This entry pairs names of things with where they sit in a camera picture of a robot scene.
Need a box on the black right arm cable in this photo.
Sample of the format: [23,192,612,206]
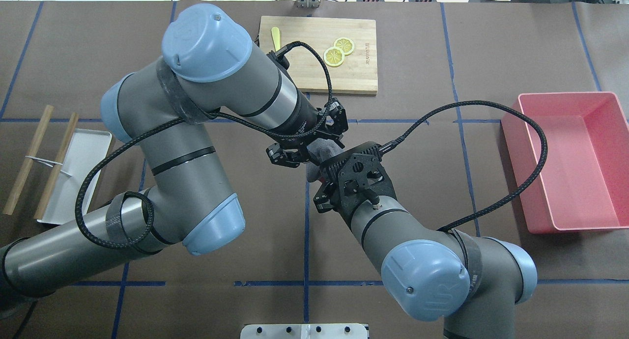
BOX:
[381,100,548,231]

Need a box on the white mounting pillar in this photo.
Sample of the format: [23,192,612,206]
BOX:
[240,323,370,339]

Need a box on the rear lemon slice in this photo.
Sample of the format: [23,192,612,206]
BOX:
[333,37,355,56]

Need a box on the lemon slice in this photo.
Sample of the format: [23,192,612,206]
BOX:
[333,37,355,56]
[322,46,346,67]

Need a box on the front lemon slice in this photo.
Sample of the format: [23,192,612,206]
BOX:
[322,46,346,67]

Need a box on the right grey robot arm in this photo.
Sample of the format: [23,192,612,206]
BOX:
[317,176,538,339]

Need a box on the wooden towel rack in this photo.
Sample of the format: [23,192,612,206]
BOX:
[2,105,79,220]

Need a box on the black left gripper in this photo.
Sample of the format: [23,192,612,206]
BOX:
[266,99,348,168]

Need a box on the yellow plastic knife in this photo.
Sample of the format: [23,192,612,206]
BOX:
[270,27,282,52]

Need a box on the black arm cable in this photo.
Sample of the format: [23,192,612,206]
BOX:
[75,40,335,250]
[381,100,548,231]

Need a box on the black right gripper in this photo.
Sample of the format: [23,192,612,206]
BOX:
[313,180,342,214]

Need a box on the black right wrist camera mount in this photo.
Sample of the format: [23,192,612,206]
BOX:
[319,141,397,220]

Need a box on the grey wiping cloth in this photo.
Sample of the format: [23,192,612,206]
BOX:
[306,138,344,183]

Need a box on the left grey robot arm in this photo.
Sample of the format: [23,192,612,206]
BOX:
[1,3,347,312]

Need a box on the white metal tray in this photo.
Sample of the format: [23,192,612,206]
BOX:
[36,128,113,225]

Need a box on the pink plastic bin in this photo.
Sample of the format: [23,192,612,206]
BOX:
[513,92,629,234]

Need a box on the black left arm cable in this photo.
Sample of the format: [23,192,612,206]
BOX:
[75,40,335,250]

